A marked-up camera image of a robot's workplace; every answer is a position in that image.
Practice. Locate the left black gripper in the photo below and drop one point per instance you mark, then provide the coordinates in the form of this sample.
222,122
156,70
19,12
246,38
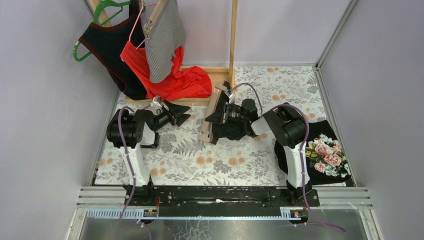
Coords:
165,112

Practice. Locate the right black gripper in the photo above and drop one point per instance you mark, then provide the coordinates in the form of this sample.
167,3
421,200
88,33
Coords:
224,113

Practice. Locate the black underwear orange trim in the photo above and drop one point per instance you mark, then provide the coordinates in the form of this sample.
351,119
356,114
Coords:
231,131

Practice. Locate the grey striped underwear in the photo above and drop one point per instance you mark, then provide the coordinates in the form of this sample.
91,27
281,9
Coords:
168,34

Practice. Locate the wooden clip hanger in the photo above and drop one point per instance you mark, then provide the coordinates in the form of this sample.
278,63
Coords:
155,15

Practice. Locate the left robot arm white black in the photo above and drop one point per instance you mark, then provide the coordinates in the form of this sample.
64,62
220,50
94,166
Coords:
133,130

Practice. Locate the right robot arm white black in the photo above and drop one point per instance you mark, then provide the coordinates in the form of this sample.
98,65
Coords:
291,130

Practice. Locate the green plastic hanger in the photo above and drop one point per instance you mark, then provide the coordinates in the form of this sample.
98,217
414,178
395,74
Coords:
100,17

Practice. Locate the wooden clothes rack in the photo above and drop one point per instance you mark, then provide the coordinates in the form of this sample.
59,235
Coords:
216,73

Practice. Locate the dark tank top red trim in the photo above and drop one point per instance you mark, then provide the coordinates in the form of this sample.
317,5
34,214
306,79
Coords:
107,43

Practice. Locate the black floral garment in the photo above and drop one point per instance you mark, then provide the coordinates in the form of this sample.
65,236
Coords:
326,161

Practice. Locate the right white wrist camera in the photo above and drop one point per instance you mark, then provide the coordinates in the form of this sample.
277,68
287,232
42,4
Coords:
230,95

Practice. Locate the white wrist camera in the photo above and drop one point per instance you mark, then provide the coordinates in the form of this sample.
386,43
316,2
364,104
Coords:
156,102
230,95

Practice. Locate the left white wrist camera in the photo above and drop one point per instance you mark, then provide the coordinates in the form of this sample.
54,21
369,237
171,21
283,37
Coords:
156,102

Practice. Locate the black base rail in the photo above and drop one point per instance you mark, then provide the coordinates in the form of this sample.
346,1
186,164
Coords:
219,201

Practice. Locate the pink wire hanger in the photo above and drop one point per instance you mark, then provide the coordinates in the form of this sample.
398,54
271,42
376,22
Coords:
138,18

